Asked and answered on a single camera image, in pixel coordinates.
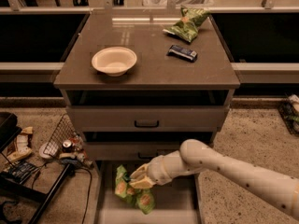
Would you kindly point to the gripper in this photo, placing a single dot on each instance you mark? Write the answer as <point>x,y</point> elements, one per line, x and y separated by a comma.
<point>154,172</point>

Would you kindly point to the green rice chip bag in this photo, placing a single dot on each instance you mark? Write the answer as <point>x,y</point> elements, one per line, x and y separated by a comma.
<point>138,198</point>

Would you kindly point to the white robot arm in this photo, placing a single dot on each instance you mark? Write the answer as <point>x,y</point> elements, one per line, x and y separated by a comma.
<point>193,156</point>

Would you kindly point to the bottom grey drawer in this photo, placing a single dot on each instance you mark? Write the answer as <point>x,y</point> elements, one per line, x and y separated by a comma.
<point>175,203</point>

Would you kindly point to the grey drawer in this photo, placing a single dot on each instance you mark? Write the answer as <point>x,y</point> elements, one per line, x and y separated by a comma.
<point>175,203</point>
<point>147,119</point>
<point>126,151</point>

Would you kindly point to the middle grey drawer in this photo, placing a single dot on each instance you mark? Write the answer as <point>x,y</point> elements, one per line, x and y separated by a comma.
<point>126,151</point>

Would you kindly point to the top grey drawer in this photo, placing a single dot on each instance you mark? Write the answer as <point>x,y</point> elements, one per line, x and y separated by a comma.
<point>147,119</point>

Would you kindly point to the grey drawer cabinet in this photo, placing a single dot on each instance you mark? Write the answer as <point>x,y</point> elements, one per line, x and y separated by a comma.
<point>156,80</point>

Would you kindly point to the green chip bag on counter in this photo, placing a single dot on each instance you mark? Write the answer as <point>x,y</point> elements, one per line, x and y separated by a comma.
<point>187,27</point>

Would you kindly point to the soda can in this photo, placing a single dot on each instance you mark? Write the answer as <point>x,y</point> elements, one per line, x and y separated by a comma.
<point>67,146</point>

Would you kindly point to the white round lid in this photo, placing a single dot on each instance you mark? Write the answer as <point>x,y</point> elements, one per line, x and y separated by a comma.
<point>48,150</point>

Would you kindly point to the white paper bowl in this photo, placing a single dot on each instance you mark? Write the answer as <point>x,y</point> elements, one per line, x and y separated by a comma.
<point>114,61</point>

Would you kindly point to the white snack wrapper on floor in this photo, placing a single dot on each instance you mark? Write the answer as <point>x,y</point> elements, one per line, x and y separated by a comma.
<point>20,148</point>

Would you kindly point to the blue packet on floor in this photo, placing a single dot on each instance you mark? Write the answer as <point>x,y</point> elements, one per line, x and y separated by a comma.
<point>19,171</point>

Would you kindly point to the blue snack packet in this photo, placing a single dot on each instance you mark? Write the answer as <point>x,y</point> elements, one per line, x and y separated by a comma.
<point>182,53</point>

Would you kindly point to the black metal stand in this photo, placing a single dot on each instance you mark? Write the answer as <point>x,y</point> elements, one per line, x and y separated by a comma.
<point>8,132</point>

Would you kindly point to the black crate at right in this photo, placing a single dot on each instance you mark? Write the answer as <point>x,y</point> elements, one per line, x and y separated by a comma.
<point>289,111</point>

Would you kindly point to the wire basket with snacks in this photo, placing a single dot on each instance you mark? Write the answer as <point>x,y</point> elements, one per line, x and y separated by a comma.
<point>78,156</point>

